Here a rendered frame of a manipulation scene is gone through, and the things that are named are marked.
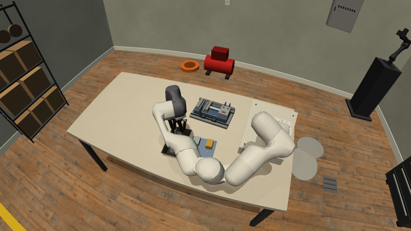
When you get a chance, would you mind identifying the orange-yellow block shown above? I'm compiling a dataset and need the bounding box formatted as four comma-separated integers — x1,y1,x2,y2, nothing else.
205,139,214,150

